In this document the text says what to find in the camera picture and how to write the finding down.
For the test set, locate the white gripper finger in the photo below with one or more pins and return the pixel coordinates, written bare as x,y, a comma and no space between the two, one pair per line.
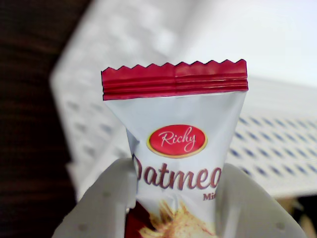
247,210
99,210

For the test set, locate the small red white candy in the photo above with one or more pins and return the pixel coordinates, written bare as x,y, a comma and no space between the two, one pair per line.
178,116

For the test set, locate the white perforated plastic tray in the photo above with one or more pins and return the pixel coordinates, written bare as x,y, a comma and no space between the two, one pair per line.
111,37

